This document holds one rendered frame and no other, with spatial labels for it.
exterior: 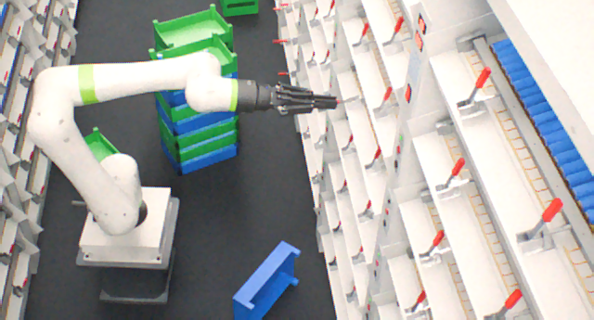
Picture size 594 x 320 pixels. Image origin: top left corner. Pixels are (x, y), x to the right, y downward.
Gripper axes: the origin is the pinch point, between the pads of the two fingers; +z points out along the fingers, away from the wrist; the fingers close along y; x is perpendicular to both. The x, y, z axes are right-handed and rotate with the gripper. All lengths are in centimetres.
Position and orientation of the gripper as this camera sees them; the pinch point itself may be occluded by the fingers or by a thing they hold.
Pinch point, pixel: (324, 101)
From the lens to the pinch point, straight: 201.6
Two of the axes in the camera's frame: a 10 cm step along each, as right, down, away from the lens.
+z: 9.8, 0.6, 1.9
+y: 1.0, 6.8, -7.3
